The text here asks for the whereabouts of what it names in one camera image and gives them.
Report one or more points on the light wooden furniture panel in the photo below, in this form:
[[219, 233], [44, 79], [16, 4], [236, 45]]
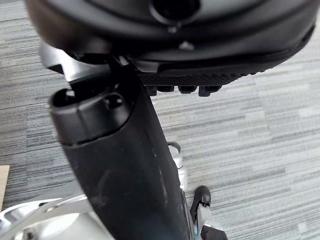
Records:
[[3, 185]]

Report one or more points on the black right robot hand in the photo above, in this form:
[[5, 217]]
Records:
[[130, 155]]

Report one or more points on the dark robot foot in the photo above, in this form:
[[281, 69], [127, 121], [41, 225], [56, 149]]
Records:
[[203, 195]]

